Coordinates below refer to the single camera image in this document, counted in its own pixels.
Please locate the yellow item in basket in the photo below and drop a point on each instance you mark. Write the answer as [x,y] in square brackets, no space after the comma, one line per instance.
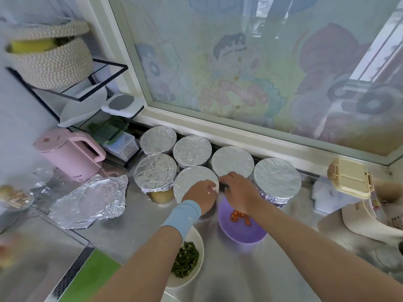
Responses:
[31,46]

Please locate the person's right forearm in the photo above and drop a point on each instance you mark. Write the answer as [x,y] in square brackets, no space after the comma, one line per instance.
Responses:
[327,254]

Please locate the clear glass jar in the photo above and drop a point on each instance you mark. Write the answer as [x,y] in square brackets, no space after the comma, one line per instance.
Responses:
[41,178]

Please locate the pink electric kettle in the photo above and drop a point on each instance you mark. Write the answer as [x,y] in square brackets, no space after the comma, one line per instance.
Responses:
[63,154]

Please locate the person's right hand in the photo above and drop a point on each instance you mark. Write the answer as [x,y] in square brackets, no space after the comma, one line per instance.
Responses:
[242,193]

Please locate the clear plastic box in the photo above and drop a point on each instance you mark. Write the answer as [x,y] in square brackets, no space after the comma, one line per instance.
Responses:
[123,147]

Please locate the beige bowl with greens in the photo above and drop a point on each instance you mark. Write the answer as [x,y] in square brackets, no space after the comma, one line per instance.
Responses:
[187,261]

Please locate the person's left hand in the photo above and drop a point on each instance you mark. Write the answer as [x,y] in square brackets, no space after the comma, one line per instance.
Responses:
[200,197]

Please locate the yellow bowl with greens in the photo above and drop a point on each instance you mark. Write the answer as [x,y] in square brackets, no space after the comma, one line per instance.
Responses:
[161,197]

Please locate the light blue wristband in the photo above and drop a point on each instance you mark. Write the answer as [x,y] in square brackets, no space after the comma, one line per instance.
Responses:
[181,220]

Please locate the stainless steel countertop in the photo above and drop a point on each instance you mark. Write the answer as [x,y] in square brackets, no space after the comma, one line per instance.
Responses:
[296,267]

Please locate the window with cartoon film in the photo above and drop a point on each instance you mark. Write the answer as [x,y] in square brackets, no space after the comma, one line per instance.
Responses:
[271,66]

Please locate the foil-covered bowl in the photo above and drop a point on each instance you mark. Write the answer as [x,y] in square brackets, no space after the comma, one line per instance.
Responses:
[192,151]
[158,139]
[233,160]
[155,171]

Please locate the stack of aluminium foil sheets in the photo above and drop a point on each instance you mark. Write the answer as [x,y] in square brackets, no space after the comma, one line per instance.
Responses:
[88,201]

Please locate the cream organiser tray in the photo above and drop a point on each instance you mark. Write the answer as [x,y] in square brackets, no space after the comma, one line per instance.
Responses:
[371,223]

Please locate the person's left forearm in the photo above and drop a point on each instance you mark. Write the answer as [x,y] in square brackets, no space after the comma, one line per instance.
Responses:
[142,267]

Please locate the purple bowl carrot pieces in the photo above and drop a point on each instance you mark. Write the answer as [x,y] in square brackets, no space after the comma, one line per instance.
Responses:
[242,230]

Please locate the green floor mat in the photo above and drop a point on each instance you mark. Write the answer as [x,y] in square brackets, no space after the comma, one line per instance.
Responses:
[91,276]

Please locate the beige round object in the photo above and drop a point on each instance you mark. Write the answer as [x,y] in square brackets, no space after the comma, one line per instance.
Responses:
[350,178]

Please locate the white plate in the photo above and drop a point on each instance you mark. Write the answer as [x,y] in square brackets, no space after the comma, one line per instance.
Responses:
[82,110]

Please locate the black metal rack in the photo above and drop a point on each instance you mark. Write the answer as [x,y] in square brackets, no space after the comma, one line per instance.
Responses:
[75,91]

